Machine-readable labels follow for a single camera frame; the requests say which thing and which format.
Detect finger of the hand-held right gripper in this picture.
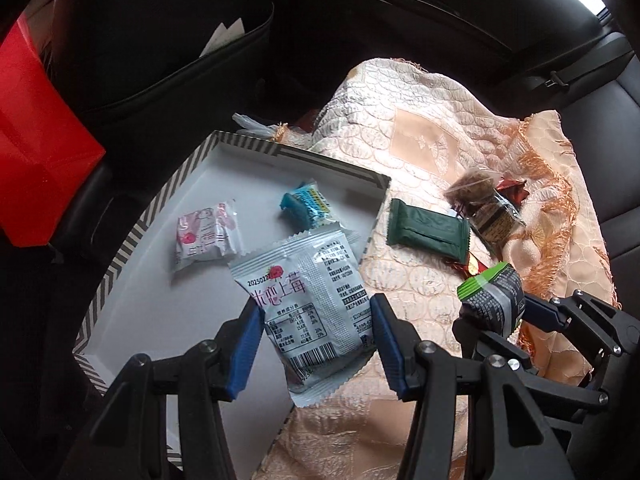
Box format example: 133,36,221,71
452,317,611,413
522,290,640,361

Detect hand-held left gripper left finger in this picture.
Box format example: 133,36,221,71
65,296,266,480

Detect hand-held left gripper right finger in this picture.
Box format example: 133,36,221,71
369,292,576,480

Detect green and black snack packet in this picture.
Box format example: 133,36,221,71
457,262,526,336

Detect white strawberry snack packet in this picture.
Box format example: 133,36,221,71
229,225,378,408

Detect white box with striped rim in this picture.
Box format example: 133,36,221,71
72,130,393,480

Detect red-brown gold print candy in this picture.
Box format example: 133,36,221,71
447,250,496,279
495,175,531,207

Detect dark green snack packet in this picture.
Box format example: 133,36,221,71
386,198,472,263

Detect pink and white snack packet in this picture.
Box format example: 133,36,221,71
172,199,246,273

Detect clear dried fruit packet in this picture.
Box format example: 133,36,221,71
444,167,502,216

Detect teal snack packet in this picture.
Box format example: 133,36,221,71
279,178,337,231

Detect black leather car seat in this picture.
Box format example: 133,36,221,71
300,0,640,311

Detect clear plastic bag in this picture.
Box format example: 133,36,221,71
231,112,288,143

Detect peach fringed blanket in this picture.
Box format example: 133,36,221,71
255,57,618,480

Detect seat belt buckle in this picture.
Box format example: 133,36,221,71
546,66,582,87

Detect red bag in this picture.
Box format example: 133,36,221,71
0,12,107,248

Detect white papers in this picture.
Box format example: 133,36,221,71
200,17,247,58

